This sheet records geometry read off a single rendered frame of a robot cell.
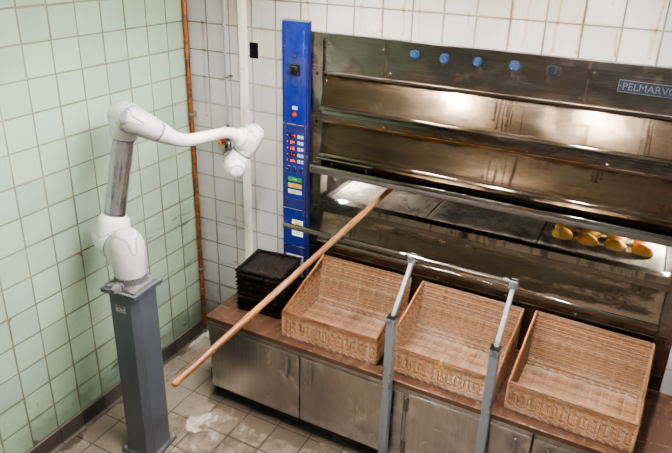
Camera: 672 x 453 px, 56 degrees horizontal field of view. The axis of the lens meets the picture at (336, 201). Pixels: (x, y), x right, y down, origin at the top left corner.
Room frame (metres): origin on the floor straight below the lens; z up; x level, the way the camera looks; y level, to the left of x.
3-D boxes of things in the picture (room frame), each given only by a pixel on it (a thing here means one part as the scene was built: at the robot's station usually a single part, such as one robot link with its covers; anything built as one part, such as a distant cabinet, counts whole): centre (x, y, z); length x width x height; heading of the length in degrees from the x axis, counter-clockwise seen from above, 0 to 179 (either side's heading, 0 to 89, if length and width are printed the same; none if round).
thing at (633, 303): (2.92, -0.72, 1.02); 1.79 x 0.11 x 0.19; 63
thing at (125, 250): (2.65, 0.97, 1.17); 0.18 x 0.16 x 0.22; 41
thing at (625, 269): (2.94, -0.73, 1.16); 1.80 x 0.06 x 0.04; 63
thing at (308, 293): (2.95, -0.08, 0.72); 0.56 x 0.49 x 0.28; 64
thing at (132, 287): (2.63, 0.98, 1.03); 0.22 x 0.18 x 0.06; 156
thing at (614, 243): (3.05, -1.43, 1.21); 0.61 x 0.48 x 0.06; 153
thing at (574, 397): (2.41, -1.15, 0.72); 0.56 x 0.49 x 0.28; 61
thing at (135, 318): (2.64, 0.97, 0.50); 0.21 x 0.21 x 1.00; 66
